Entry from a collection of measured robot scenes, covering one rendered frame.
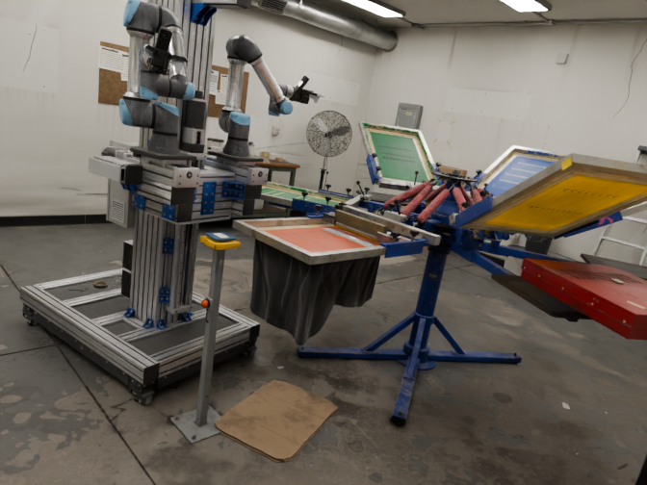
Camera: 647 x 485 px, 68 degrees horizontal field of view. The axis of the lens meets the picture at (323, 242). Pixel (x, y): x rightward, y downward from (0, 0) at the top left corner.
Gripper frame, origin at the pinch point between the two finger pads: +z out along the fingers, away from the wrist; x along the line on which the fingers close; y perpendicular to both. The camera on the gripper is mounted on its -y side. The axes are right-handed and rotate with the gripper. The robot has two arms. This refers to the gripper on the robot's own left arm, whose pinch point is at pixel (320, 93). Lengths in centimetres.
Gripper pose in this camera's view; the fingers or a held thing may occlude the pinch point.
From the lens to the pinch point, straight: 319.2
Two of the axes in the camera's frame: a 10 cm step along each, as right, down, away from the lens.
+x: 4.8, 4.2, -7.7
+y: -2.2, 9.1, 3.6
